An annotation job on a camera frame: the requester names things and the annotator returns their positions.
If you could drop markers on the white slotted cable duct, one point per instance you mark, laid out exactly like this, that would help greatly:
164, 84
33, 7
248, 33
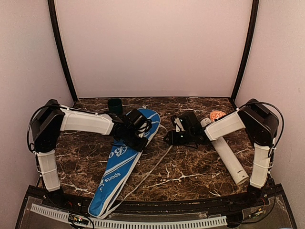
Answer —
127, 223

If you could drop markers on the blue racket bag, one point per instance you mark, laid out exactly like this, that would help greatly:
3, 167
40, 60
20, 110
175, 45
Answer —
121, 162

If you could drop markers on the orange patterned bowl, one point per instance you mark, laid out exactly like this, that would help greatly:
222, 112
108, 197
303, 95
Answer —
216, 114

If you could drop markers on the dark green cup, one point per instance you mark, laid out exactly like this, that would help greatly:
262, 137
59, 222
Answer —
115, 106

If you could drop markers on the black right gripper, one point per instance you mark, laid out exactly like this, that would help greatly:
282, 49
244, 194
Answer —
173, 139

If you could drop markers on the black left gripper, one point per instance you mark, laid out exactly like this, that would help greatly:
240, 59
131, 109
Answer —
140, 147

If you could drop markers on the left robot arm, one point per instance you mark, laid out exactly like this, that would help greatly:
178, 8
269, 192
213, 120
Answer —
50, 120

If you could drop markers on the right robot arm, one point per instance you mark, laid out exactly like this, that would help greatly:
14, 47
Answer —
257, 124

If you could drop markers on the white shuttlecock tube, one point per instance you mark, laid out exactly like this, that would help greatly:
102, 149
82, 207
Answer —
231, 162

